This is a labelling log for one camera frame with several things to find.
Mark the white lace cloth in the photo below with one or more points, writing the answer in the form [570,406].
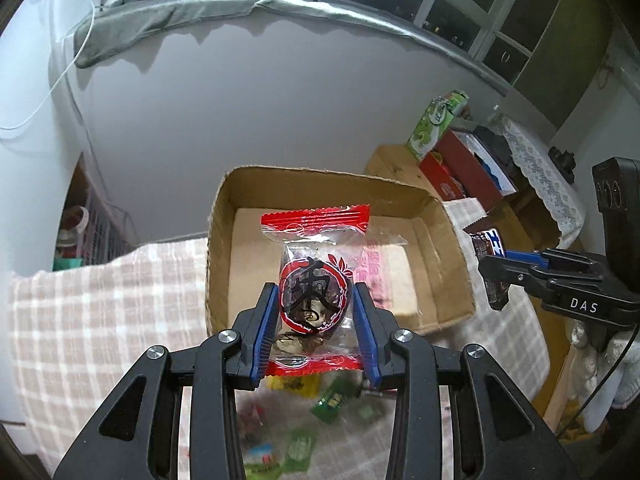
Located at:
[540,165]

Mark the yellow snack packet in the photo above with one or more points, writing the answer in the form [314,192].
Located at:
[292,386]

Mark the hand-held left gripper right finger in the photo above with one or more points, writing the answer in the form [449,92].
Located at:
[367,330]

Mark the small red snack packet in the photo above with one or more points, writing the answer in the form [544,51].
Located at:
[250,416]

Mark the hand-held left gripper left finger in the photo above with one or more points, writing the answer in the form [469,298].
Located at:
[265,330]

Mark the red date snack packet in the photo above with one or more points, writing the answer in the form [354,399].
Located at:
[310,280]

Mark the small black device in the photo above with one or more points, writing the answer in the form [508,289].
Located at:
[562,162]

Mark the white window frame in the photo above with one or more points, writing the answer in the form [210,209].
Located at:
[492,25]

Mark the green tissue box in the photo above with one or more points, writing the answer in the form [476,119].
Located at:
[432,125]

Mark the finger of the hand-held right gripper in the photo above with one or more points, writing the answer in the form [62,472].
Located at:
[505,271]
[525,256]

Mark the dark brown snack packet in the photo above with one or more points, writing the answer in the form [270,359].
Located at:
[482,245]

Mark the brown cardboard carton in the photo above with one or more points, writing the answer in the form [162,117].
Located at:
[390,165]

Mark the white plush cloth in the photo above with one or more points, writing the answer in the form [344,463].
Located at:
[605,385]

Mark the round colourful snack packet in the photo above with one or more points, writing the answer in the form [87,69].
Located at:
[261,457]

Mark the cardboard box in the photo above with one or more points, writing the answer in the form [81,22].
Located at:
[320,186]

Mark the black bag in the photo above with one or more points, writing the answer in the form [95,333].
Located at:
[495,147]

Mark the grey windowsill cloth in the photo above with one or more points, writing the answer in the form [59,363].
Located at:
[200,10]

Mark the beige packet with pink label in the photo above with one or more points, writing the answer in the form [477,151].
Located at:
[250,260]

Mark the red carton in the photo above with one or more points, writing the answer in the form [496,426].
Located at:
[460,170]

